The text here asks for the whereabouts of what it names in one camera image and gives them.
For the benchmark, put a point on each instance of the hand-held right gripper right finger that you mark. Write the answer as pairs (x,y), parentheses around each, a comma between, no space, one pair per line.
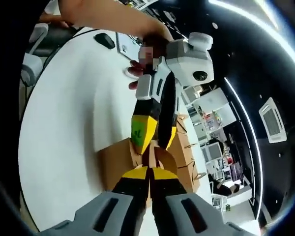
(167,186)

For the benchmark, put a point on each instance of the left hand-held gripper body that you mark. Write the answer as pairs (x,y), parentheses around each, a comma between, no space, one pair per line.
(186,61)

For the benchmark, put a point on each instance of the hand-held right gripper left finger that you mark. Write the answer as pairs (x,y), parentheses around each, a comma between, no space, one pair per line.
(127,186)

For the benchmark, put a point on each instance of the brown paper box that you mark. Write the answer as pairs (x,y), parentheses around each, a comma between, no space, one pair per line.
(185,157)
(113,167)
(189,183)
(182,132)

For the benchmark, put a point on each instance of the person's left hand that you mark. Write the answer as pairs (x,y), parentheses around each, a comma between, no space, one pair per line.
(135,71)

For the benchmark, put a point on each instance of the shelf of colourful items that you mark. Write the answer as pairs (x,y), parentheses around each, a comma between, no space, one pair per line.
(211,118)

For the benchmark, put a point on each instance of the white office chair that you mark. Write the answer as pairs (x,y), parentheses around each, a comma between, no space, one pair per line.
(217,201)
(32,66)

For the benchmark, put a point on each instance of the grey backed office chair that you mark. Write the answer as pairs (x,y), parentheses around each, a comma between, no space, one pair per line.
(212,152)

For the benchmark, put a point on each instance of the silver laptop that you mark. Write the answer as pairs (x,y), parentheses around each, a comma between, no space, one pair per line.
(126,46)

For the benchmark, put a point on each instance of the green potted plant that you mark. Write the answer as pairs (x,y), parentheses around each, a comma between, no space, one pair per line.
(227,207)

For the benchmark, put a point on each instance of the purple display screen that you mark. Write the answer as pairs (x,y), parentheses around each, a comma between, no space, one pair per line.
(236,172)

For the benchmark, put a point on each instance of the ceiling light strip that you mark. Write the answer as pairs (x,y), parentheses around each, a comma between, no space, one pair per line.
(260,17)
(245,127)

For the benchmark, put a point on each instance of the black computer mouse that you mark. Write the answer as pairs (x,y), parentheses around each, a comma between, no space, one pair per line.
(104,40)

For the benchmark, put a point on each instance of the ceiling air conditioner vent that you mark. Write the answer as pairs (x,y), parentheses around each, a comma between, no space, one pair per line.
(271,120)

